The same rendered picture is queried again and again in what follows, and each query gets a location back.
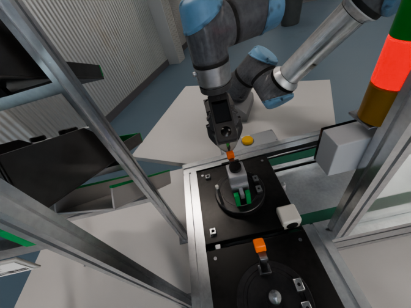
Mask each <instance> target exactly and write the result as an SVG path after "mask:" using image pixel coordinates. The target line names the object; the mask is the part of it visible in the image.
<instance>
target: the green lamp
mask: <svg viewBox="0 0 411 308"><path fill-rule="evenodd" d="M389 35H390V36H391V37H393V38H394V39H398V40H403V41H410V42H411V0H401V3H400V5H399V8H398V11H397V12H396V16H395V18H394V20H393V23H392V25H391V28H390V31H389Z"/></svg>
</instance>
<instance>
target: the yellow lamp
mask: <svg viewBox="0 0 411 308"><path fill-rule="evenodd" d="M397 94H398V93H397V91H392V90H386V89H382V88H379V87H377V86H375V85H374V84H373V83H372V82H371V80H370V82H369V84H368V87H367V89H366V92H365V95H364V97H363V99H362V102H361V105H360V107H359V110H358V113H357V115H358V117H359V119H360V120H362V121H363V122H364V123H367V124H369V125H372V126H375V127H381V125H382V123H383V121H384V119H385V118H386V116H387V114H388V112H389V110H390V108H391V106H392V104H393V102H394V100H395V98H396V96H397Z"/></svg>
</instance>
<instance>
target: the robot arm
mask: <svg viewBox="0 0 411 308"><path fill-rule="evenodd" d="M400 3H401V0H342V2H341V3H340V4H339V6H337V8H336V9H335V10H334V11H332V13H331V14H330V15H329V16H328V17H327V18H326V19H325V20H324V21H323V23H322V24H321V25H320V26H319V27H318V28H317V29H316V30H315V31H314V32H313V33H312V34H311V35H310V36H309V37H308V38H307V40H306V41H305V42H304V43H303V44H302V45H301V46H300V47H299V49H298V50H297V51H296V52H295V53H294V54H293V55H291V57H290V58H289V59H288V60H287V61H286V62H285V63H284V64H283V66H277V67H275V66H276V65H277V63H278V59H277V57H276V56H275V55H274V54H273V53H272V52H271V51H270V50H269V49H267V48H265V47H263V46H260V45H258V46H255V47H254V48H253V49H252V50H251V51H250V52H249V53H248V55H247V56H246V57H245V58H244V60H243V61H242V62H241V63H240V65H239V66H238V67H237V68H236V69H235V70H234V71H233V72H231V67H230V61H229V54H228V47H230V46H233V45H236V44H238V43H241V42H244V41H245V40H248V39H251V38H253V37H256V36H260V35H262V34H264V33H265V32H267V31H270V30H272V29H274V28H276V27H277V26H278V25H279V24H280V22H281V21H282V19H283V16H284V11H285V0H181V2H180V4H179V12H180V19H181V22H182V27H183V34H184V36H185V38H186V41H187V45H188V49H189V52H190V56H191V61H192V64H193V68H194V70H195V71H194V72H193V73H192V75H193V77H195V76H196V79H197V82H198V85H199V88H200V91H201V93H202V94H203V95H206V96H208V97H207V98H208V99H205V100H203V101H204V106H205V110H206V113H207V121H208V122H209V124H207V125H206V128H207V133H208V136H209V138H210V140H211V141H212V142H213V143H214V144H215V145H216V146H217V147H218V148H220V149H221V150H222V151H224V152H228V151H231V150H233V149H234V148H235V146H236V145H237V142H238V140H239V139H240V135H241V133H242V129H243V126H242V122H241V116H237V113H238V111H237V110H236V109H235V107H234V106H235V105H234V102H233V101H235V102H237V103H243V102H244V101H245V100H246V99H247V98H248V96H249V94H250V92H251V90H252V88H254V90H255V91H256V93H257V95H258V96H259V98H260V99H261V102H262V103H263V104H264V106H265V107H266V108H267V109H273V108H276V107H279V106H281V105H283V104H285V103H287V102H288V101H290V100H291V99H293V98H294V93H293V91H294V90H295V89H296V88H297V87H298V82H299V81H300V80H301V79H302V78H303V77H304V76H305V75H307V74H308V73H309V72H310V71H311V70H312V69H313V68H314V67H315V66H317V65H318V64H319V63H320V62H321V61H323V60H324V59H325V58H326V57H327V56H328V55H329V54H330V53H331V52H332V51H334V50H335V49H336V48H337V47H338V46H339V45H340V44H342V42H344V41H345V40H346V39H347V38H348V37H350V36H351V35H352V34H353V33H354V32H355V31H356V30H357V29H358V28H360V27H361V26H362V25H363V24H364V23H367V22H371V21H376V20H378V19H379V18H380V17H381V16H383V17H390V16H392V15H394V14H395V13H396V12H397V11H398V8H399V5H400ZM227 143H229V146H228V147H227V145H226V144H227Z"/></svg>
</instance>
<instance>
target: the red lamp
mask: <svg viewBox="0 0 411 308"><path fill-rule="evenodd" d="M410 69H411V42H410V41H403V40H398V39H395V38H393V37H391V36H390V35H389V34H388V36H387V39H386V41H385V44H384V46H383V48H382V51H381V54H380V56H379V59H378V61H377V64H376V67H375V69H374V71H373V74H372V76H371V82H372V83H373V84H374V85H375V86H377V87H379V88H382V89H386V90H392V91H400V89H401V87H402V85H403V83H404V81H405V79H406V77H407V75H408V74H409V71H410Z"/></svg>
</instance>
